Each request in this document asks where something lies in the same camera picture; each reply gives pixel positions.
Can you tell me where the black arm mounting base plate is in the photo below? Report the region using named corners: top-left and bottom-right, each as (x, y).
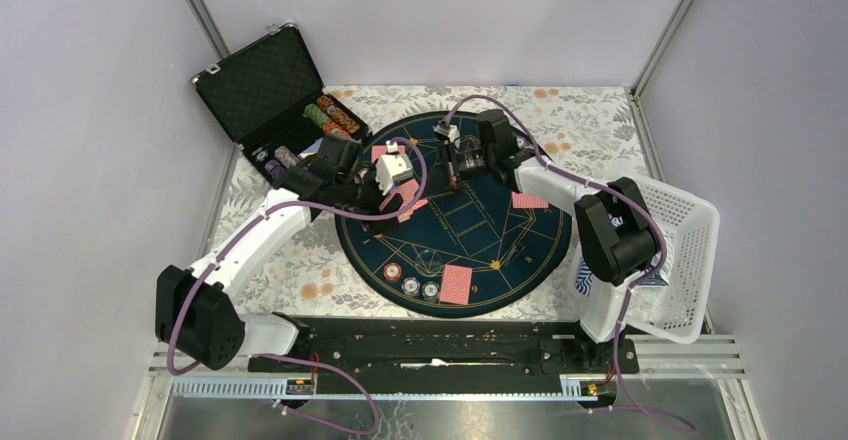
top-left (228, 316), bottom-right (639, 395)

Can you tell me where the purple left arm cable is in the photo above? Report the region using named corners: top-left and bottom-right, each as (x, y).
top-left (165, 137), bottom-right (432, 435)

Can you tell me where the green chip row in case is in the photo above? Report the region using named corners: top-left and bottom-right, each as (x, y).
top-left (304, 103), bottom-right (331, 129)

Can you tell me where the red backed card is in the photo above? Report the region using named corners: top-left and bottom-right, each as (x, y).
top-left (511, 192), bottom-right (549, 209)
top-left (371, 144), bottom-right (406, 165)
top-left (439, 264), bottom-right (473, 305)

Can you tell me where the red chip row in case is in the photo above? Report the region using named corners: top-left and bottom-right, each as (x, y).
top-left (322, 120), bottom-right (351, 139)

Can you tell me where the red backed card bottom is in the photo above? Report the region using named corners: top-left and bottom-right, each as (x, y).
top-left (439, 264), bottom-right (473, 305)

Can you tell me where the clear dealer button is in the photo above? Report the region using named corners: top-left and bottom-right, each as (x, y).
top-left (412, 248), bottom-right (444, 278)

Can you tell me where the white plastic laundry basket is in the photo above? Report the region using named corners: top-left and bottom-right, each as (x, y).
top-left (566, 168), bottom-right (721, 346)

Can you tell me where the black aluminium chip case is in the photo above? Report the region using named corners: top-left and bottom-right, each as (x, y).
top-left (191, 23), bottom-right (373, 183)

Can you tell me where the round dark blue poker mat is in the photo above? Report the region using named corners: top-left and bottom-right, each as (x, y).
top-left (333, 110), bottom-right (574, 320)

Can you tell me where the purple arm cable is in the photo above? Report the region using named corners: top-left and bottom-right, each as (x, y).
top-left (165, 137), bottom-right (432, 435)
top-left (442, 95), bottom-right (700, 440)

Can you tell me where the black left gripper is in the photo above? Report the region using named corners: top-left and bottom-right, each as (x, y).
top-left (336, 161), bottom-right (403, 234)

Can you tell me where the floral patterned tablecloth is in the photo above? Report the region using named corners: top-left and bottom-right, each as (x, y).
top-left (192, 84), bottom-right (654, 323)

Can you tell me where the red chip stack bottom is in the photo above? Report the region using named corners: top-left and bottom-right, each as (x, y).
top-left (383, 262), bottom-right (403, 283)

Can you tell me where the purple chip row in case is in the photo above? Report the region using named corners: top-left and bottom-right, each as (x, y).
top-left (263, 145), bottom-right (302, 181)

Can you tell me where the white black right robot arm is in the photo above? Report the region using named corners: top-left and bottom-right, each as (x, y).
top-left (433, 109), bottom-right (668, 372)

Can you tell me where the blue yellow chip stack bottom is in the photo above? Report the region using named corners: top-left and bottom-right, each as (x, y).
top-left (420, 281), bottom-right (441, 302)

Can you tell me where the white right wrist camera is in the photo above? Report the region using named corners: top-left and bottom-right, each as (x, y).
top-left (433, 119), bottom-right (461, 149)

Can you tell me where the brown chip row in case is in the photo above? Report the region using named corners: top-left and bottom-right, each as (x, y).
top-left (316, 95), bottom-right (360, 134)

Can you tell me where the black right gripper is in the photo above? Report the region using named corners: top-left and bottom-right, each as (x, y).
top-left (415, 141), bottom-right (495, 202)

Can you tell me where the blue white striped cloth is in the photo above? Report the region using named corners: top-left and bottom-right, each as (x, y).
top-left (574, 263), bottom-right (593, 297)

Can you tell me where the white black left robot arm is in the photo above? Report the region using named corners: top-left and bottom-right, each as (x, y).
top-left (156, 188), bottom-right (412, 376)

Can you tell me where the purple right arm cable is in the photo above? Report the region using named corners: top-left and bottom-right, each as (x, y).
top-left (442, 95), bottom-right (700, 440)

